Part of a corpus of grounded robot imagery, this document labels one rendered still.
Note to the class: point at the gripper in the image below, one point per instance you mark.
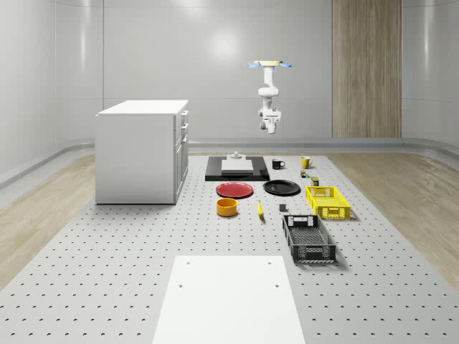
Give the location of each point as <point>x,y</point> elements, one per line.
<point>270,114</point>

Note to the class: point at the black mug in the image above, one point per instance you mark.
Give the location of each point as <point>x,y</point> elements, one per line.
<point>276,164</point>

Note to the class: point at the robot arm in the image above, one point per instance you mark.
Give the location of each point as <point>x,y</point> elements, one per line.
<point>268,91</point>

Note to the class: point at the drone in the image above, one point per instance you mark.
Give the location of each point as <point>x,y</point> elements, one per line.
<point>268,63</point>

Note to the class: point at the yellow mug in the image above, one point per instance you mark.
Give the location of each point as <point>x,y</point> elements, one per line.
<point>305,162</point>

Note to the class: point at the puzzle cube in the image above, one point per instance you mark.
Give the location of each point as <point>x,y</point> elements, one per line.
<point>305,174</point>

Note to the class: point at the black plate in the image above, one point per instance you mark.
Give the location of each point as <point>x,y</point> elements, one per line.
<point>282,187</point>

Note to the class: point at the flat-sided can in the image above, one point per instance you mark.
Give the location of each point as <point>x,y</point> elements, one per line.
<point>315,181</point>

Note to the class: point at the red plate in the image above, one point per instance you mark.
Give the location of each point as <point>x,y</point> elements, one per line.
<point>235,190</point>

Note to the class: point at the banana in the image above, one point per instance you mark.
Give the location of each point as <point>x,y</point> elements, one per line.
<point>260,209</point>

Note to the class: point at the yellow bowl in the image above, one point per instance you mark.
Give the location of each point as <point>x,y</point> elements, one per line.
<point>226,209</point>

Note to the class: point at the yellow basket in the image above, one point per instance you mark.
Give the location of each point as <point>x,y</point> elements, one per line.
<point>331,211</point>

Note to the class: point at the white cabinet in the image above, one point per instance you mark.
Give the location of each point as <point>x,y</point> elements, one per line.
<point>136,157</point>

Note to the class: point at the dark grey basket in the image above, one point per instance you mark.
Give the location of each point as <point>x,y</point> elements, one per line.
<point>315,252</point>

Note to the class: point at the white board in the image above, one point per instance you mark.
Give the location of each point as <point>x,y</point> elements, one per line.
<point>229,301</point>

